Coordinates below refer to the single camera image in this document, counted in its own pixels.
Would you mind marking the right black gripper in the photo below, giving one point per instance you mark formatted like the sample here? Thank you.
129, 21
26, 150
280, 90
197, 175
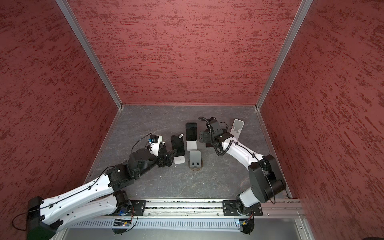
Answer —
205, 137

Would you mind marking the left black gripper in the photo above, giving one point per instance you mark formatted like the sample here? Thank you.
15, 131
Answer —
169, 159

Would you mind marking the white phone stand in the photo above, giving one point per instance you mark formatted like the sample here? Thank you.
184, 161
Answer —
237, 128
192, 146
179, 160

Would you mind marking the grey stand wooden base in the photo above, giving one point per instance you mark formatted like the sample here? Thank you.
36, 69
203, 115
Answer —
195, 160

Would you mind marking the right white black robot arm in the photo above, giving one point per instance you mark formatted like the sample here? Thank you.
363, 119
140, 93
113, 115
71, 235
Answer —
265, 175

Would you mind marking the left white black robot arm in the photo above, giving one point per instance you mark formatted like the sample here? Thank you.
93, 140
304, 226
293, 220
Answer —
104, 195

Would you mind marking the white phone stand front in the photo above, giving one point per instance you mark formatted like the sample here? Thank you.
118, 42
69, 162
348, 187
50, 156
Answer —
179, 160

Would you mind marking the black phone on white stand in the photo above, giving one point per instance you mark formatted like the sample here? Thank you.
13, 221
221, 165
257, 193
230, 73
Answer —
177, 142

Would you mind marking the rear black phone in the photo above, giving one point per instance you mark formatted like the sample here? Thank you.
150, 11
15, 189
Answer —
191, 132

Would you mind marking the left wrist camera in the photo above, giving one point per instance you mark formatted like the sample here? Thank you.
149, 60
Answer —
155, 143

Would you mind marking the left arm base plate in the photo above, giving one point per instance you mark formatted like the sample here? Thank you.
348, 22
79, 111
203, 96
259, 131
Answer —
137, 207

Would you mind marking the white slotted cable duct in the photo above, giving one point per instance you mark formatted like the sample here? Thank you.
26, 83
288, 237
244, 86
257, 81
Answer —
229, 225

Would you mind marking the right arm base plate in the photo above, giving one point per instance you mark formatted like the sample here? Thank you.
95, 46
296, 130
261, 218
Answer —
236, 208

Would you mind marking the aluminium frame rail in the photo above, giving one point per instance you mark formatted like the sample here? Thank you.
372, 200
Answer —
213, 209

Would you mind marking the right corner aluminium post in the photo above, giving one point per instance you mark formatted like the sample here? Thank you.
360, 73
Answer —
291, 35

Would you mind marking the corner aluminium post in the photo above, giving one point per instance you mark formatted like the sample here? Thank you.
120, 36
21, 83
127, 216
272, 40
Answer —
291, 35
79, 33

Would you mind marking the left corner aluminium post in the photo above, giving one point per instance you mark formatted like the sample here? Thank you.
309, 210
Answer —
79, 33

